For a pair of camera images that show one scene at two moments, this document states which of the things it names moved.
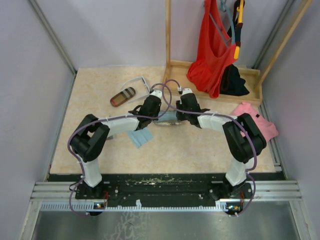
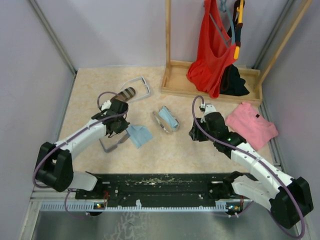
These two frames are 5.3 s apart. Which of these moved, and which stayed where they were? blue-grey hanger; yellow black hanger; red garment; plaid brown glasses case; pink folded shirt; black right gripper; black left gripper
Moved: black left gripper; black right gripper
Stayed: blue-grey hanger; pink folded shirt; yellow black hanger; red garment; plaid brown glasses case
